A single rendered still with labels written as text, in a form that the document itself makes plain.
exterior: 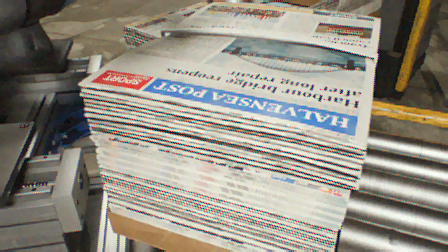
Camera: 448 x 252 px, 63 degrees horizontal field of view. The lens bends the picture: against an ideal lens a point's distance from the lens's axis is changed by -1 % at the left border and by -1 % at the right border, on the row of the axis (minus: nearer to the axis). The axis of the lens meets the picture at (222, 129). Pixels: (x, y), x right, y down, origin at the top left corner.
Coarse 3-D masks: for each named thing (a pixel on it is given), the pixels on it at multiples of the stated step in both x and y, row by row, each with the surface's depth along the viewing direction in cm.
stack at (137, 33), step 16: (256, 0) 146; (272, 0) 147; (336, 0) 154; (352, 0) 168; (160, 16) 127; (176, 16) 126; (128, 32) 119; (144, 32) 113; (160, 32) 113; (128, 48) 123
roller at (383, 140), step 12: (372, 132) 71; (384, 132) 71; (372, 144) 70; (384, 144) 70; (396, 144) 69; (408, 144) 69; (420, 144) 68; (432, 144) 68; (444, 144) 68; (420, 156) 68; (432, 156) 67; (444, 156) 67
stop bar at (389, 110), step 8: (376, 104) 76; (384, 104) 76; (392, 104) 76; (376, 112) 76; (384, 112) 75; (392, 112) 75; (400, 112) 74; (408, 112) 74; (416, 112) 74; (424, 112) 74; (432, 112) 74; (440, 112) 74; (408, 120) 74; (416, 120) 74; (424, 120) 73; (432, 120) 73; (440, 120) 72
